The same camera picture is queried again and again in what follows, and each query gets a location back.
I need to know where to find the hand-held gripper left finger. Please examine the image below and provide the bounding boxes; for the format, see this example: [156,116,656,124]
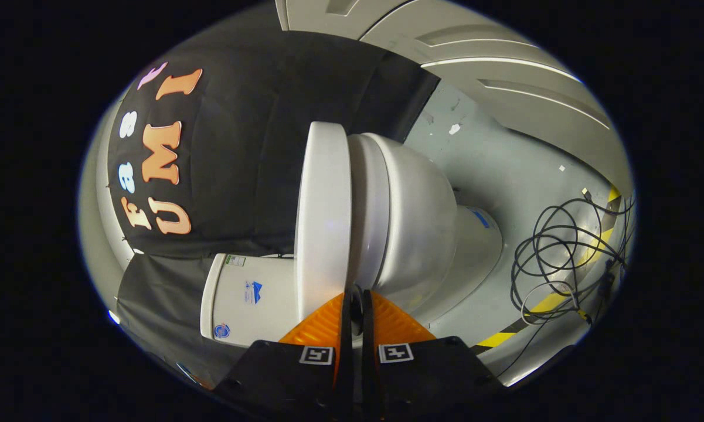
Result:
[214,287,358,421]

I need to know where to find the black backdrop cloth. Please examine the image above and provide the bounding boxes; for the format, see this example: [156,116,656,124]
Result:
[107,29,441,389]

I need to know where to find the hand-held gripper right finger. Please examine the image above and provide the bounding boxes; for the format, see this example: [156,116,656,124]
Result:
[360,289,503,421]

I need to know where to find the white toilet lid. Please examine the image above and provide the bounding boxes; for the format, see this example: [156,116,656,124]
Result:
[295,121,353,321]

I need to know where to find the yellow black floor tape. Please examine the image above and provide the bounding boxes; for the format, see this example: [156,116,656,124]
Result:
[474,185,623,350]

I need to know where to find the tangled black cables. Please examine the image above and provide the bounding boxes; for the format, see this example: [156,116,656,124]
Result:
[509,188,637,326]

